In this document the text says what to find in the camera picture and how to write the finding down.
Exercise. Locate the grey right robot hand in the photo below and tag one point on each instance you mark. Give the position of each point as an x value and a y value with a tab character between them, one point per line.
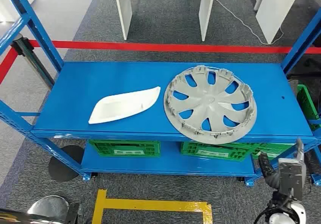
291	179

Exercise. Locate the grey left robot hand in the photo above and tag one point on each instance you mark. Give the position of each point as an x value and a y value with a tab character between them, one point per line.
72	214

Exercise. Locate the grey plastic wheel hubcap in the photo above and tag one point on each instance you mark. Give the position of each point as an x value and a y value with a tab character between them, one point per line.
210	101

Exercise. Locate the blue metal shelf rack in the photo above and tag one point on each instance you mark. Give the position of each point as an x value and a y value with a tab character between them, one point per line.
100	82
316	180

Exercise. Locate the white curved plastic part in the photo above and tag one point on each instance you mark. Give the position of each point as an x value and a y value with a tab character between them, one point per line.
120	106

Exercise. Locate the chrome stanchion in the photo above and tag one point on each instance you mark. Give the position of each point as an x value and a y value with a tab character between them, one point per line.
50	207

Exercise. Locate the black round floor base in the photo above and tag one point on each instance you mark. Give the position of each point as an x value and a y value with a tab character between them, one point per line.
62	166

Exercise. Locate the green plastic crate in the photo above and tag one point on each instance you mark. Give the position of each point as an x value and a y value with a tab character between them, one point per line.
306	106
125	145
213	148

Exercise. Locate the yellow floor tape square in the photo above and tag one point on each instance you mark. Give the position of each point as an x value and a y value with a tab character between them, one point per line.
150	205

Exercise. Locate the black-headed barrier stanchion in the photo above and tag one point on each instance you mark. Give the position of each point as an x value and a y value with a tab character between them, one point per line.
32	61

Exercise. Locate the white desk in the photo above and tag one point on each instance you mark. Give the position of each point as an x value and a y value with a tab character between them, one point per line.
276	9
123	9

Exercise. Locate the red barrier belt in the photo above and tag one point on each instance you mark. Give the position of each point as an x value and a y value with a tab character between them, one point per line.
150	46
7	64

